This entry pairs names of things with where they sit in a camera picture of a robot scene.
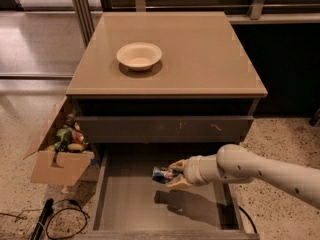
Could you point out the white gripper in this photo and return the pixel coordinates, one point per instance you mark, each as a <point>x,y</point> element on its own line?
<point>192,171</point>

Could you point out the blue redbull can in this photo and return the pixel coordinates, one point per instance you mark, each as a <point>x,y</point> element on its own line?
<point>163,175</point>

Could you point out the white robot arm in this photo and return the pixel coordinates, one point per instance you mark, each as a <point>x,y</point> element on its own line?
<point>235,164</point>

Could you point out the closed grey top drawer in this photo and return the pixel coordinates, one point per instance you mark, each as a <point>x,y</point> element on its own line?
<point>165,129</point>

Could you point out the open grey middle drawer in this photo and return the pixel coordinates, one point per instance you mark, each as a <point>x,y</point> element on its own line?
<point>129,205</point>

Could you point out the grey drawer cabinet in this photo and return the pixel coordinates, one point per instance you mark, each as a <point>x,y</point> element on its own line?
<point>204,70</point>

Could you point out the red packet in box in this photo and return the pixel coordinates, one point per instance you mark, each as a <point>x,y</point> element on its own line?
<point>78,138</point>

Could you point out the yellow banana in box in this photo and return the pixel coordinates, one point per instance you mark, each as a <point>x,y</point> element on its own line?
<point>76,147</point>

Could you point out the cardboard box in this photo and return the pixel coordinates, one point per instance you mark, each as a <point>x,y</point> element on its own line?
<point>55,164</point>

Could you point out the green item in box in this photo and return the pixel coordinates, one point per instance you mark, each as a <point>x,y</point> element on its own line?
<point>64,134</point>

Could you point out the white paper bowl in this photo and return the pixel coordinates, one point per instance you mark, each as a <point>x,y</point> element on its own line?
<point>139,56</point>

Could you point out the black bar on floor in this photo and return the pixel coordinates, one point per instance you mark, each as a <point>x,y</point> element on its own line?
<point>46,212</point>

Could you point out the metal window frame post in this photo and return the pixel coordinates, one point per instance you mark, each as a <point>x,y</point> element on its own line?
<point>85,21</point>

